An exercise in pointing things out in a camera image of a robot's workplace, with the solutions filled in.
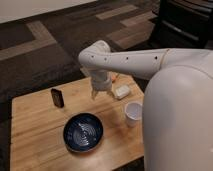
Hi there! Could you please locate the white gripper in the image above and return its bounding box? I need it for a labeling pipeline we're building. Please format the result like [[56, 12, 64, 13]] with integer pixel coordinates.
[[90, 70, 115, 100]]

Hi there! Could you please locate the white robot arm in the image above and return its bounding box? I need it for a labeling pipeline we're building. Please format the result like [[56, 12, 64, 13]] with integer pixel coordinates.
[[78, 40, 213, 171]]

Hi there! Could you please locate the white sponge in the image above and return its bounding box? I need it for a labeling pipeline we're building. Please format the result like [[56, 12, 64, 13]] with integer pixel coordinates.
[[114, 85, 131, 100]]

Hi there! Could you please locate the white paper cup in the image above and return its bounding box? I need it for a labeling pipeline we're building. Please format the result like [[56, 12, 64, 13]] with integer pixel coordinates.
[[124, 101, 142, 127]]

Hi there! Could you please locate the dark blue bowl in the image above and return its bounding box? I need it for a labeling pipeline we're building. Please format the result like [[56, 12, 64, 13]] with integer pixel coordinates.
[[63, 113, 104, 153]]

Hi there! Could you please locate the black shelf cabinet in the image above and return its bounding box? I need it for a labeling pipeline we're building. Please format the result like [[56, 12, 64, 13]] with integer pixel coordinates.
[[148, 0, 213, 49]]

